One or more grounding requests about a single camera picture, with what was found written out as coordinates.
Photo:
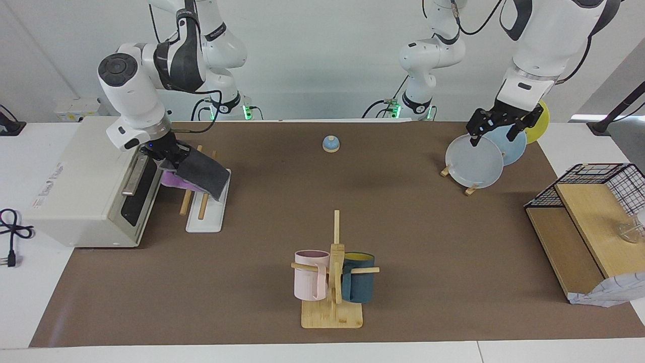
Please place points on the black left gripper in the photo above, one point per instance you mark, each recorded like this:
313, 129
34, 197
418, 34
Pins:
506, 113

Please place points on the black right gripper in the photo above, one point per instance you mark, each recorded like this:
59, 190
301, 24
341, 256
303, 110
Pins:
158, 146

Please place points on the purple and grey towel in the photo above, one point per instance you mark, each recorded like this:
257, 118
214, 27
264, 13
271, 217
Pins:
201, 174

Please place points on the white towel rack wooden rods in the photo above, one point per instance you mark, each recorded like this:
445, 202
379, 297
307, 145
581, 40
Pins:
206, 222

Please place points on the wooden plate rack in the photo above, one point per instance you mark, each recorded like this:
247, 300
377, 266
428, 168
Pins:
471, 190

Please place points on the light blue plate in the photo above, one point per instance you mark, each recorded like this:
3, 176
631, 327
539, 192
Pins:
514, 148

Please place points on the yellow plate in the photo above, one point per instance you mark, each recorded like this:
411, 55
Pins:
541, 126

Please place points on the pale grey plate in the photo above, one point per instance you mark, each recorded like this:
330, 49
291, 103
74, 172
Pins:
473, 164

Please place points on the cream toaster oven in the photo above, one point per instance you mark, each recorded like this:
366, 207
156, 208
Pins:
75, 176

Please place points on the white power strip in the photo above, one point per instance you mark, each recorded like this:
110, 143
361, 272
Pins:
70, 113

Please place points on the wooden shelf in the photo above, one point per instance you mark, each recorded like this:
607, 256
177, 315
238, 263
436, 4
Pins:
569, 252

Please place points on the brown table mat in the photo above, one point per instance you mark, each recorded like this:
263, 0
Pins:
252, 302

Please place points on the clear glass vessel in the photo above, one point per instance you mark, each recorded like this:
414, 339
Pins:
630, 232

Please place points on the pink mug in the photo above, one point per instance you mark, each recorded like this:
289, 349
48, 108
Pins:
305, 282

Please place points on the white patterned paper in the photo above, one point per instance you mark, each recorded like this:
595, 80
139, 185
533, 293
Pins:
615, 292

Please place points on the dark teal mug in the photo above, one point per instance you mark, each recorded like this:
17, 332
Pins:
360, 287

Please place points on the wooden mug tree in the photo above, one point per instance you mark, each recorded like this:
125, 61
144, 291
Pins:
332, 317

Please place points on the black clamp mount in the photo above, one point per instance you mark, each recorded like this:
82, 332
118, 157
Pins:
10, 128

